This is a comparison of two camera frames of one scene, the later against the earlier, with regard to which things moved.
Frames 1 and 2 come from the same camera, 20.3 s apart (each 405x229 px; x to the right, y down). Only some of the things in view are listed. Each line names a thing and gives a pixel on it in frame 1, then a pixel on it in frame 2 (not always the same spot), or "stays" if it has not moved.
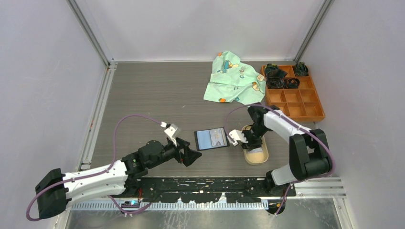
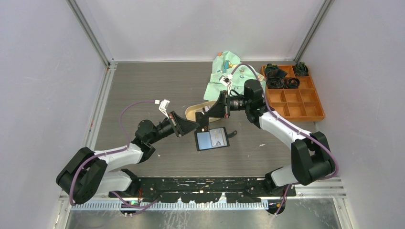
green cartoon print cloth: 233,81 stays
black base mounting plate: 195,190 stays
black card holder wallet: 211,139 stays
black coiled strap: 301,69 stays
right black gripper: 251,145 to 218,109
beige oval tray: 257,156 to 190,111
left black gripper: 189,155 to 182,127
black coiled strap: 274,82 stays
